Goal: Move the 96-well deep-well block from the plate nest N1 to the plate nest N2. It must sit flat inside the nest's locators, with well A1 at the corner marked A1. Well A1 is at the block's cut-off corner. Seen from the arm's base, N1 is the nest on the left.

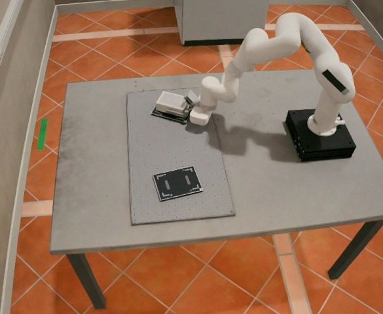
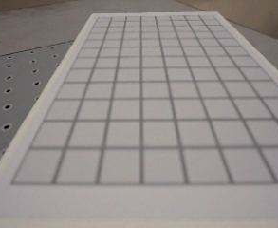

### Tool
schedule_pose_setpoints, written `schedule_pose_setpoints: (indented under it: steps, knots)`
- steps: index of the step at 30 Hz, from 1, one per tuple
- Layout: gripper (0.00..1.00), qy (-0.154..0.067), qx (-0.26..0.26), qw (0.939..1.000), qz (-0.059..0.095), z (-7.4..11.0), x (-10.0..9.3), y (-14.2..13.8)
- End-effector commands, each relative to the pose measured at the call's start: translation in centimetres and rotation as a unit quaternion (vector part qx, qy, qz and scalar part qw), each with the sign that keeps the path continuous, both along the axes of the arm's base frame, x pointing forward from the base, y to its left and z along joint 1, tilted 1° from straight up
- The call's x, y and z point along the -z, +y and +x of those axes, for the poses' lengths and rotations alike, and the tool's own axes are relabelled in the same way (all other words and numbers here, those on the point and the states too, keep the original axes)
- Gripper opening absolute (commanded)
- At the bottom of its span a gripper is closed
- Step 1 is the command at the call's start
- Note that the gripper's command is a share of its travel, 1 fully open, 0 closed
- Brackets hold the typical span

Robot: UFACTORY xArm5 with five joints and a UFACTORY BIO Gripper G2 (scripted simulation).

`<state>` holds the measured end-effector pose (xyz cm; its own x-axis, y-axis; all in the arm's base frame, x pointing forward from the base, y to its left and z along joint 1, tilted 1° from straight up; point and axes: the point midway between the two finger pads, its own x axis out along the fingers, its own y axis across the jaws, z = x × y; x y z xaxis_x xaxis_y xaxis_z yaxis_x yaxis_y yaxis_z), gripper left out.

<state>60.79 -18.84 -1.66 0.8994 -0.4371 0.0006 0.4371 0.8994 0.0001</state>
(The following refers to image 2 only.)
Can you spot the grey perforated base plate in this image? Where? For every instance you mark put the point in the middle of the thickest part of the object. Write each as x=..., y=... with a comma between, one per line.
x=23, y=77

